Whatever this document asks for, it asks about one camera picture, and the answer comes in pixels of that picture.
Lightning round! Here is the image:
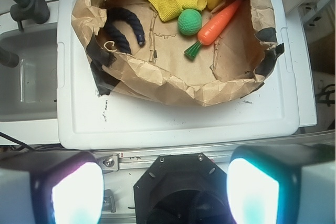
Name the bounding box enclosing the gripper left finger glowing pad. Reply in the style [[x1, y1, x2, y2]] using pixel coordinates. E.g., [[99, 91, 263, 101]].
[[1, 151, 104, 223]]

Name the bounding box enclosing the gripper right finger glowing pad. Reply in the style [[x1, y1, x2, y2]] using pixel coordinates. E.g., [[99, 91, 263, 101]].
[[226, 144, 335, 223]]

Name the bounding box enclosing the white plastic bin lid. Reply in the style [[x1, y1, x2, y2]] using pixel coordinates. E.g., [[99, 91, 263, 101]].
[[57, 0, 301, 151]]

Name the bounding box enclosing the brown paper bag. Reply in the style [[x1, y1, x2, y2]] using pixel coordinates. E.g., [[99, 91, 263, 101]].
[[71, 0, 284, 106]]

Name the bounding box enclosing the orange plastic carrot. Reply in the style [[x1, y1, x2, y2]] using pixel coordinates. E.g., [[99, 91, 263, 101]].
[[184, 0, 243, 60]]

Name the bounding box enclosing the grey faucet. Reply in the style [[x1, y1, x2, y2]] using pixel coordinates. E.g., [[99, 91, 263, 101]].
[[0, 0, 50, 68]]

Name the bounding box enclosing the green dimpled ball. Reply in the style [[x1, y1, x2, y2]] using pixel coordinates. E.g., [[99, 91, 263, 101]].
[[177, 9, 202, 36]]

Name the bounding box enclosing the aluminium rail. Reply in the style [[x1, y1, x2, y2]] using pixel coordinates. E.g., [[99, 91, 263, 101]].
[[93, 146, 234, 173]]

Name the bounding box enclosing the black octagonal mount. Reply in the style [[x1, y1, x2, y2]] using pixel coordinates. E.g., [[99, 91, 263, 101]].
[[133, 153, 235, 223]]

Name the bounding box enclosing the dark blue rope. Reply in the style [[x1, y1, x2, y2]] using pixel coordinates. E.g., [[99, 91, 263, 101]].
[[103, 7, 146, 55]]

